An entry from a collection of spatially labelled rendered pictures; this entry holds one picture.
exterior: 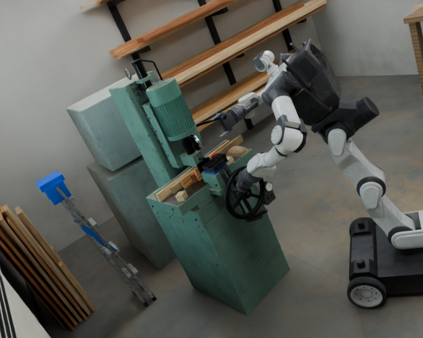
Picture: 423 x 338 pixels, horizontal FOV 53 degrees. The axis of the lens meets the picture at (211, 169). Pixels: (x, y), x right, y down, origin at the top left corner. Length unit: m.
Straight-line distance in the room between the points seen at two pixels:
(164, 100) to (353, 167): 1.04
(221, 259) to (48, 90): 2.68
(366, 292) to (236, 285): 0.74
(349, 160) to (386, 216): 0.39
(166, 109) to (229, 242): 0.85
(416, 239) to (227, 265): 1.03
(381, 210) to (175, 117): 1.19
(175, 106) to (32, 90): 2.39
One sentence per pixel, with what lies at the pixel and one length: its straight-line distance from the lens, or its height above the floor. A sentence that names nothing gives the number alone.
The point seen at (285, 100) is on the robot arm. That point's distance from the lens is 1.83.
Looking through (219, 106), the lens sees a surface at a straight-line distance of 4.63.
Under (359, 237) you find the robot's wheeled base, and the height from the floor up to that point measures 0.19.
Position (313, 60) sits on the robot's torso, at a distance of 2.02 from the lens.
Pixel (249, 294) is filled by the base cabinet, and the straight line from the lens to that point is 2.74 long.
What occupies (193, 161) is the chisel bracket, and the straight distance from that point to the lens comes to 2.43.
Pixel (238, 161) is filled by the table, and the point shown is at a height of 0.89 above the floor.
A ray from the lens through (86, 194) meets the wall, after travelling 4.69.
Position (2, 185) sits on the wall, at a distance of 4.53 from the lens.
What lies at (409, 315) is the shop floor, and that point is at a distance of 2.53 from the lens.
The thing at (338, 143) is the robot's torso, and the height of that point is 0.93.
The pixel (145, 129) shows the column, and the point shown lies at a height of 1.25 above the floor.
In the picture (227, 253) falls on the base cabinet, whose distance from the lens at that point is 2.52.
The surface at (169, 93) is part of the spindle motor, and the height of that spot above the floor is 1.42.
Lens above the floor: 1.88
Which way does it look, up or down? 23 degrees down
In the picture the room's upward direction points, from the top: 24 degrees counter-clockwise
